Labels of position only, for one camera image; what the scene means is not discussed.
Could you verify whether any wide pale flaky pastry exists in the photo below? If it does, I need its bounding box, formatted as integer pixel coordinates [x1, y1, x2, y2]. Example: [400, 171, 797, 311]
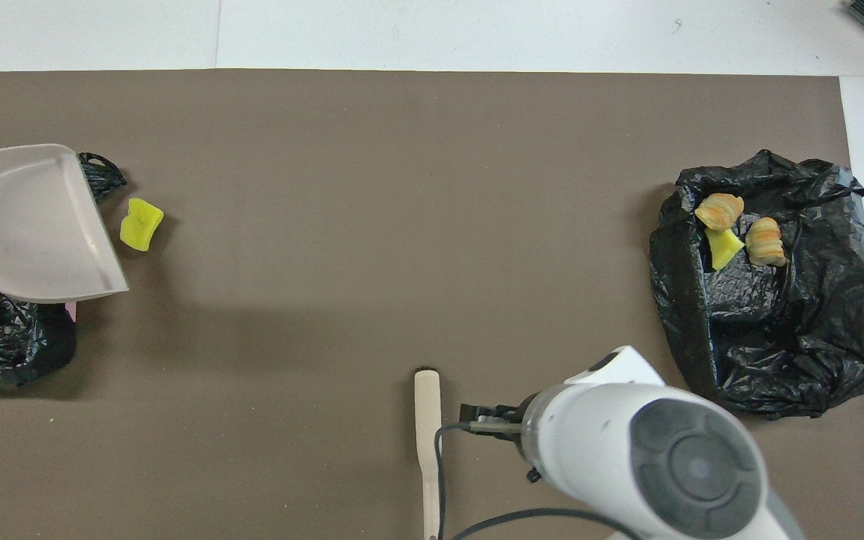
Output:
[694, 193, 746, 232]

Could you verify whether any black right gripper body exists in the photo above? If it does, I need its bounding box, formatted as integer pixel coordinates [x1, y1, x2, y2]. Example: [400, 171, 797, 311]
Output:
[486, 403, 539, 445]

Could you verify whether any brown table mat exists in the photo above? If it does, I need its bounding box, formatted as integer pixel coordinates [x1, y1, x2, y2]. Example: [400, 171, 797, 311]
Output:
[0, 69, 864, 540]

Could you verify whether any crumpled black trash bag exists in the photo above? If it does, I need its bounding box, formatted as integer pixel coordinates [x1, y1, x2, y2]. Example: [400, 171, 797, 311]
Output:
[0, 152, 129, 389]

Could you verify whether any green yellow sponge piece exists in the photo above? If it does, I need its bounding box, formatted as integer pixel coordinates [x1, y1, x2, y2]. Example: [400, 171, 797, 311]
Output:
[119, 197, 165, 253]

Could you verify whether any beige plastic dustpan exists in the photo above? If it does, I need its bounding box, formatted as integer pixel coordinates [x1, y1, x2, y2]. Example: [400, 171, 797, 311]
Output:
[0, 143, 131, 305]

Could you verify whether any small orange striped croissant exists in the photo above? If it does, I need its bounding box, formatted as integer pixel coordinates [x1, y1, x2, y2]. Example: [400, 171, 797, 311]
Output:
[745, 217, 788, 268]

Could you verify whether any plain yellow sponge piece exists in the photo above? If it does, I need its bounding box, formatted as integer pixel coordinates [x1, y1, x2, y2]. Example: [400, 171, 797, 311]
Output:
[704, 227, 746, 272]

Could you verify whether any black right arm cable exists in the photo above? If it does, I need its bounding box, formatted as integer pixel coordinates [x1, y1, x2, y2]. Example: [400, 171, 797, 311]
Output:
[434, 421, 643, 540]

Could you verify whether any open black bag-lined bin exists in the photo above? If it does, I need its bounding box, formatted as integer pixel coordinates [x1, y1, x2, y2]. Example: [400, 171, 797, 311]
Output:
[649, 148, 864, 421]

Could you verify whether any beige brush with black bristles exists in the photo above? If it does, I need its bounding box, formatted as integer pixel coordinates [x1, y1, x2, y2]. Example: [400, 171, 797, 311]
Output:
[413, 367, 443, 540]

